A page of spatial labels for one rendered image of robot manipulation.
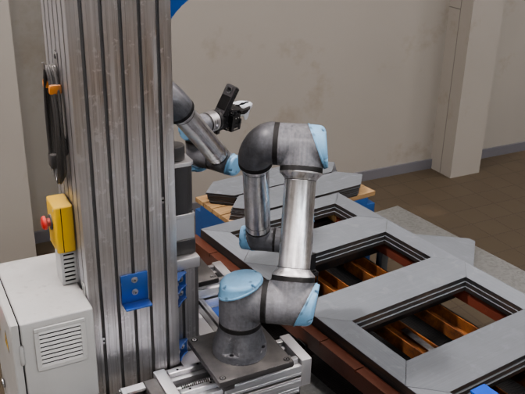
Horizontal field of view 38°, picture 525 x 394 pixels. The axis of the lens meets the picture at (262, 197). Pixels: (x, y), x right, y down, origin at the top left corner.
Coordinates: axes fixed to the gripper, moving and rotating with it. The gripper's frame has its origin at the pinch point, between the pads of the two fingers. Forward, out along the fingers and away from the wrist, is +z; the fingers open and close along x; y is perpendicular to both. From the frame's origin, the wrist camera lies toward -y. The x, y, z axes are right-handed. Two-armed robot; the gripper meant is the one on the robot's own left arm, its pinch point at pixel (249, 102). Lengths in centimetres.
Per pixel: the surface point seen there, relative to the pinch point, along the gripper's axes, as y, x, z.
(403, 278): 50, 70, 15
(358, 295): 51, 63, -6
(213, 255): 64, 0, -10
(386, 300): 50, 72, -2
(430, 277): 49, 77, 23
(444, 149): 130, -38, 328
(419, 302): 51, 80, 8
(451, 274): 48, 82, 30
